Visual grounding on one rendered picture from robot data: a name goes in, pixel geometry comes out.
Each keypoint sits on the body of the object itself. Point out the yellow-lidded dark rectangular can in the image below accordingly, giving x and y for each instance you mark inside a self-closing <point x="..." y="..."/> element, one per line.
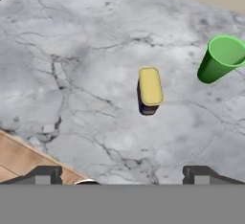
<point x="150" y="89"/>

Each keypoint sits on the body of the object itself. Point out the round silver-rimmed can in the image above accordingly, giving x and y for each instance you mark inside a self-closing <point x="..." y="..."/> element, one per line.
<point x="86" y="182"/>

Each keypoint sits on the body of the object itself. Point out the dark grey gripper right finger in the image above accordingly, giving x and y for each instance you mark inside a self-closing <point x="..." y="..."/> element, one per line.
<point x="197" y="174"/>

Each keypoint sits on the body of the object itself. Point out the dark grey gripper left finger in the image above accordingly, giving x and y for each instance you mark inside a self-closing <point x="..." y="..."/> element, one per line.
<point x="48" y="174"/>

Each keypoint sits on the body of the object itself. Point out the green plastic cup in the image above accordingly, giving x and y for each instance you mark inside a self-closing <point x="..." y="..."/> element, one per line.
<point x="220" y="58"/>

